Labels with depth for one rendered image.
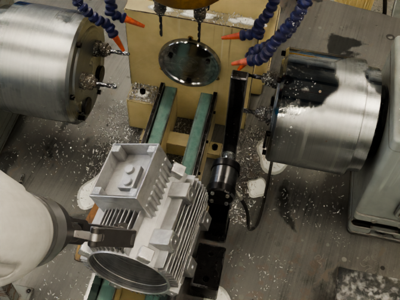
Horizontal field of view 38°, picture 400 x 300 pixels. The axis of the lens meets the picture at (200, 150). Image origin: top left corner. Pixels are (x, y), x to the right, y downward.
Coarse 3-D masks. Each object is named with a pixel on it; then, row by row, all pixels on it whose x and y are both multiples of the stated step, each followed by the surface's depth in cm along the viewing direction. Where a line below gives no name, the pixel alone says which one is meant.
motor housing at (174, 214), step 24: (96, 216) 109; (120, 216) 101; (144, 216) 101; (168, 216) 102; (192, 216) 106; (144, 240) 99; (192, 240) 107; (96, 264) 108; (120, 264) 112; (144, 264) 113; (168, 264) 98; (144, 288) 110; (168, 288) 103
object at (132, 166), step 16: (128, 144) 106; (144, 144) 105; (112, 160) 107; (128, 160) 108; (144, 160) 106; (160, 160) 104; (112, 176) 107; (128, 176) 102; (144, 176) 99; (160, 176) 103; (96, 192) 101; (112, 192) 104; (128, 192) 103; (144, 192) 99; (160, 192) 104; (128, 208) 101; (144, 208) 99
